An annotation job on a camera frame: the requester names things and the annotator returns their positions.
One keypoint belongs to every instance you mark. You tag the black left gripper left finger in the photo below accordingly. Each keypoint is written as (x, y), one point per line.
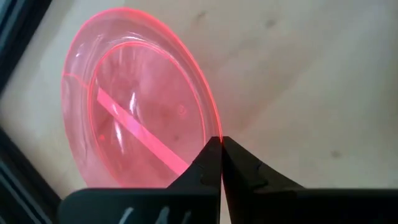
(208, 168)

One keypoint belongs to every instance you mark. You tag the black table frame rail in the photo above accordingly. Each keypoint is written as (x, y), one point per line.
(18, 193)

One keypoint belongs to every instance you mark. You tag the translucent pink plastic plate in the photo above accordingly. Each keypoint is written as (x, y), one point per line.
(140, 93)

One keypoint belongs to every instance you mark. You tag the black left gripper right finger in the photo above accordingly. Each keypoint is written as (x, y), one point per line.
(242, 177)

